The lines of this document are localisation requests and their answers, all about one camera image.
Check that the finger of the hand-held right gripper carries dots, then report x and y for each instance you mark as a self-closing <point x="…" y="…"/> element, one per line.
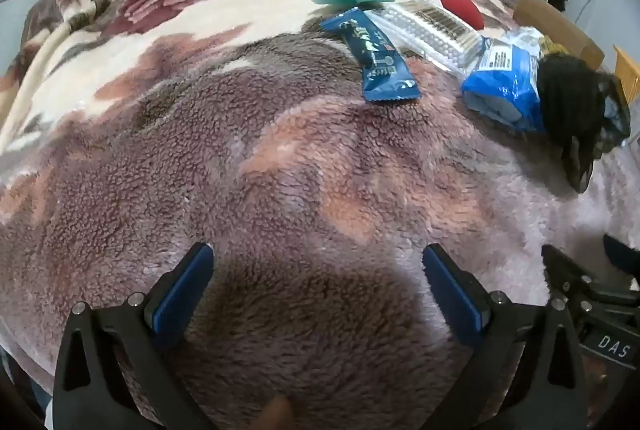
<point x="562" y="270"/>
<point x="625" y="257"/>

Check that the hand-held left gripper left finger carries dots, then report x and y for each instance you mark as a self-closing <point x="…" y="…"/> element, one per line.
<point x="182" y="295"/>

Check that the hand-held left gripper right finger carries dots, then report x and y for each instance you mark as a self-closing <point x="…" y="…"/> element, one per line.
<point x="452" y="295"/>

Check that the cotton swab box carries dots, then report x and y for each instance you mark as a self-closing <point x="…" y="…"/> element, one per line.
<point x="430" y="29"/>

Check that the red makeup sponge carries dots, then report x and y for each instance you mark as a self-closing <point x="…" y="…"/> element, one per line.
<point x="462" y="7"/>

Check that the floral fleece blanket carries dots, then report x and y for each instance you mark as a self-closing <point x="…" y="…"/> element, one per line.
<point x="250" y="159"/>

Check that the black knit cloth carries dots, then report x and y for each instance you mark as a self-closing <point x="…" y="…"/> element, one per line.
<point x="565" y="94"/>

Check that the yellow plastic basket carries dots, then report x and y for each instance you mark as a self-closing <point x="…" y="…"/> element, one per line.
<point x="631" y="74"/>

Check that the blue white plastic packet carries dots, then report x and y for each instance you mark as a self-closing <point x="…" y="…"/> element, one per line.
<point x="505" y="84"/>

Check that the blue snack packet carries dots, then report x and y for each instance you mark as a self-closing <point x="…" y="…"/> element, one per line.
<point x="380" y="59"/>

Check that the cardboard box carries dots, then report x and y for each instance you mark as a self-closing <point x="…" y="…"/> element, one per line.
<point x="550" y="22"/>

